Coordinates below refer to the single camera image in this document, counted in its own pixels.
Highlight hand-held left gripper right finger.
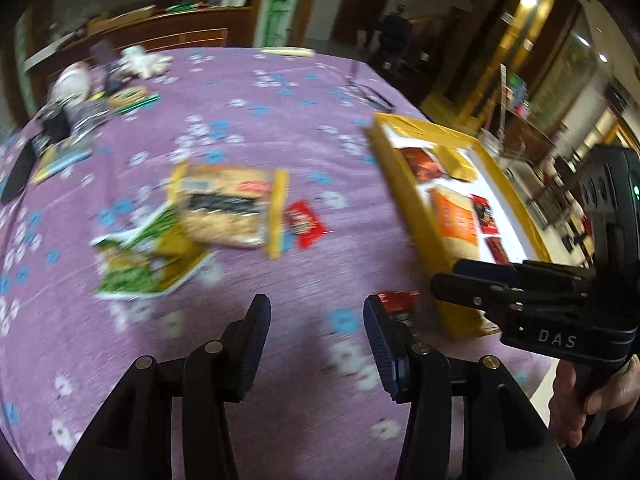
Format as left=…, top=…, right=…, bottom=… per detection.
left=362, top=294, right=576, bottom=480

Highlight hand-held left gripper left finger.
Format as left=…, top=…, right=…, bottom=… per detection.
left=57, top=294, right=273, bottom=480

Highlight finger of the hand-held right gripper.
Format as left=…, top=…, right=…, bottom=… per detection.
left=452, top=258, right=598, bottom=291
left=430, top=272, right=531, bottom=328

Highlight red black candy packet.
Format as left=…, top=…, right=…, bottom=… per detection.
left=470, top=194, right=501, bottom=236
left=484, top=235, right=511, bottom=266
left=282, top=200, right=335, bottom=251
left=376, top=290, right=421, bottom=341

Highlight yellow cardboard box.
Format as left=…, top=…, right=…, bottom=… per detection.
left=365, top=112, right=553, bottom=341

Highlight green pea snack packet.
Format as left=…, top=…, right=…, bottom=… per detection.
left=90, top=202, right=216, bottom=301

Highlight cracker pack with yellow ends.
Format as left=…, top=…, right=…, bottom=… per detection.
left=167, top=160, right=291, bottom=261

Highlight person's right hand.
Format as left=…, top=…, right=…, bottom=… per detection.
left=550, top=355, right=640, bottom=448

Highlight orange cracker packet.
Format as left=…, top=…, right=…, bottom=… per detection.
left=429, top=185, right=483, bottom=261

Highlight gold snack packet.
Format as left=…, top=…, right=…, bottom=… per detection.
left=432, top=144, right=476, bottom=183

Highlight dark red snack packet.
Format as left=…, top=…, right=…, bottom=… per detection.
left=397, top=146, right=448, bottom=182

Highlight wooden shelf cabinet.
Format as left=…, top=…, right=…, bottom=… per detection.
left=480, top=60, right=556, bottom=161

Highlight gold trimmed black pillar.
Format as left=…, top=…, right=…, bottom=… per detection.
left=422, top=0, right=583, bottom=126

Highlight yellow silver foil packet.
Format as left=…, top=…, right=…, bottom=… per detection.
left=31, top=142, right=96, bottom=185

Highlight green pen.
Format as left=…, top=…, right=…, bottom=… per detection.
left=117, top=94, right=161, bottom=113

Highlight round yellow green snack packet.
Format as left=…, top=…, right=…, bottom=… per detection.
left=107, top=85, right=151, bottom=110

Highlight clear plastic packet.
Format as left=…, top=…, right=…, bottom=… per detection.
left=70, top=97, right=108, bottom=136

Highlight black smartphone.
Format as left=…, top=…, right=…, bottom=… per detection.
left=0, top=147, right=38, bottom=206

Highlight small black box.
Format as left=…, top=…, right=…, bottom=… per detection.
left=40, top=105, right=73, bottom=143

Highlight cream flat box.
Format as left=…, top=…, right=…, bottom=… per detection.
left=260, top=46, right=316, bottom=58

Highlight white work gloves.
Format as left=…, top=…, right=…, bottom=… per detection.
left=120, top=46, right=173, bottom=80

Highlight dark perforated phone stand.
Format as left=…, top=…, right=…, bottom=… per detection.
left=92, top=40, right=118, bottom=78

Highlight wooden counter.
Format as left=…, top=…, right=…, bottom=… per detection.
left=22, top=2, right=253, bottom=78

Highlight bamboo wall poster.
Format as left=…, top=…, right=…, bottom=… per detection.
left=252, top=0, right=308, bottom=48

